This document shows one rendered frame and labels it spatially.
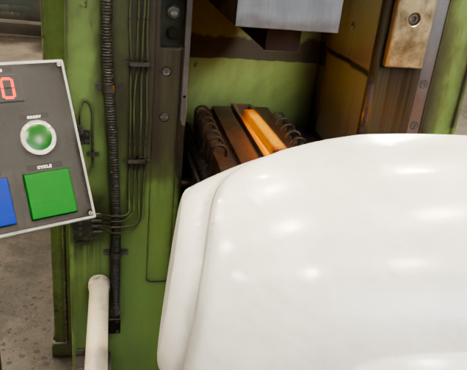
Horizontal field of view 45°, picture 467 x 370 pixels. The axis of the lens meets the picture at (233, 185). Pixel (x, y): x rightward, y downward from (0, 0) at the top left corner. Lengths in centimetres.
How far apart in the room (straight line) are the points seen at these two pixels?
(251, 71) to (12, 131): 80
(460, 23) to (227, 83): 61
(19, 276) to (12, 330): 36
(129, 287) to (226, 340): 125
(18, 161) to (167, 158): 41
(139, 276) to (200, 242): 122
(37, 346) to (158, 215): 102
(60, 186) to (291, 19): 51
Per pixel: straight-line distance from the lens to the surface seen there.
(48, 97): 102
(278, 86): 164
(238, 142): 130
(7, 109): 100
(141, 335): 154
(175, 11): 120
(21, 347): 224
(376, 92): 136
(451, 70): 144
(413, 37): 134
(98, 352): 121
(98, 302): 134
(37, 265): 267
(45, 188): 98
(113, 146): 124
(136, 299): 147
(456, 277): 21
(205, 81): 159
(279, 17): 109
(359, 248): 20
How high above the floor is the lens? 144
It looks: 25 degrees down
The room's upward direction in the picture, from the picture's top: 6 degrees clockwise
